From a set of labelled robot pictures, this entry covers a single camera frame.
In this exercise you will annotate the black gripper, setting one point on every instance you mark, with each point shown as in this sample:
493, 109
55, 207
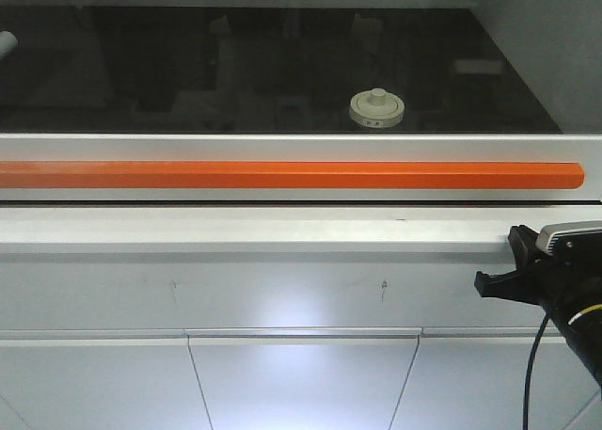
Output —
563, 288

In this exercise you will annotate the glass jar with cream lid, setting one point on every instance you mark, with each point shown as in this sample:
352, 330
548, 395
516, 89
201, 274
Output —
376, 109

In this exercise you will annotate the orange sash handle bar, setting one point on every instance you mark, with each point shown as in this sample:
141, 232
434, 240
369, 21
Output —
290, 174

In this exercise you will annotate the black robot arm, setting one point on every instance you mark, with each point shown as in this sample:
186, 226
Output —
582, 332

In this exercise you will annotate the white centre cabinet door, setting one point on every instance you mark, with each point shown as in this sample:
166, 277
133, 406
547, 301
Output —
303, 382

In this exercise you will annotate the white left cabinet door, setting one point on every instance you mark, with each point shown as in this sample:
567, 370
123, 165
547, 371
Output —
100, 379

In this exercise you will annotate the rolled white paper sheet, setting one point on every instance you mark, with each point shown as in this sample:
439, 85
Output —
8, 43

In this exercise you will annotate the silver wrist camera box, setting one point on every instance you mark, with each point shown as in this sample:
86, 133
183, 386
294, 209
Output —
563, 234

